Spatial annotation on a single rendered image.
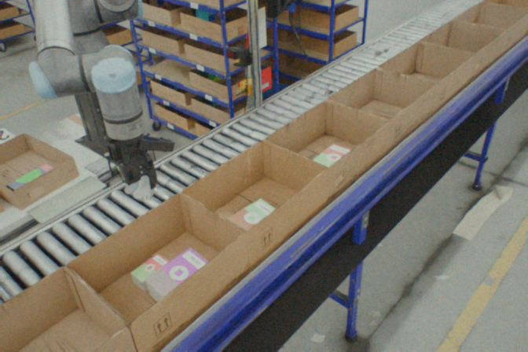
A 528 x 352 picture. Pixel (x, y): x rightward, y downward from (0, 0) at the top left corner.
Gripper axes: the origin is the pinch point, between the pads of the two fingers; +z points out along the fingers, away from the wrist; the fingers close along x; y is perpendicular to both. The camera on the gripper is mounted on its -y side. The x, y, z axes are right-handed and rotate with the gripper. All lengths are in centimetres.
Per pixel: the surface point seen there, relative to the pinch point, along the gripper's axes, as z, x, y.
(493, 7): 13, 3, -252
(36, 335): 30.0, -10.6, 35.4
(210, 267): 16.2, 19.1, -1.5
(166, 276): 23.5, 6.3, 3.9
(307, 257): 39, 24, -39
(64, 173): 38, -86, -14
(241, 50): 9, -68, -108
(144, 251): 27.0, -9.9, -0.1
